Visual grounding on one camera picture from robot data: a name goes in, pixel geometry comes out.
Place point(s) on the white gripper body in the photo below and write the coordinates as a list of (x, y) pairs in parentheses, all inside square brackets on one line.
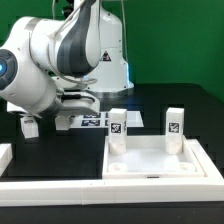
[(77, 103)]

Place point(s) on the white square table top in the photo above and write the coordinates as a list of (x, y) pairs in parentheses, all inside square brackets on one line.
[(146, 157)]

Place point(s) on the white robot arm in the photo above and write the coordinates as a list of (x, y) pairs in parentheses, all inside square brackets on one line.
[(60, 68)]

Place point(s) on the white fiducial marker sheet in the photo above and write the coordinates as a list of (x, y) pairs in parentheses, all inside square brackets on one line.
[(134, 119)]

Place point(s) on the white U-shaped obstacle fence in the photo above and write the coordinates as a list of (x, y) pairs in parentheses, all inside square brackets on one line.
[(83, 192)]

